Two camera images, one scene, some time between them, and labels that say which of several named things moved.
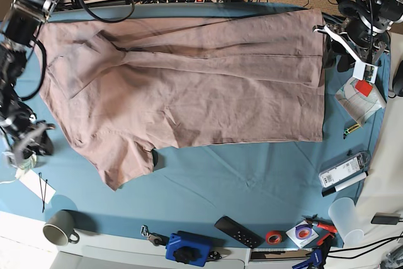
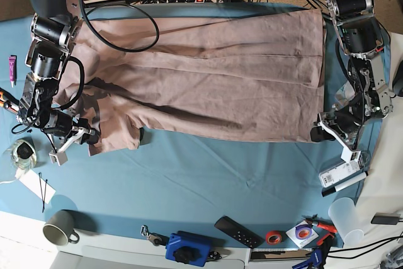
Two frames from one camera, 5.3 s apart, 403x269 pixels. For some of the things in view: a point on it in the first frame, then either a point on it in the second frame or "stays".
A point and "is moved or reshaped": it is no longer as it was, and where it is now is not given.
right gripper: x=369 y=53 → x=346 y=123
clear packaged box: x=344 y=170 stays
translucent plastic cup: x=343 y=213 stays
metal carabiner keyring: x=157 y=239 stays
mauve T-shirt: x=123 y=87 is moved or reshaped
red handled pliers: x=321 y=223 stays
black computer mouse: x=397 y=81 stays
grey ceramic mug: x=59 y=228 stays
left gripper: x=16 y=117 → x=63 y=130
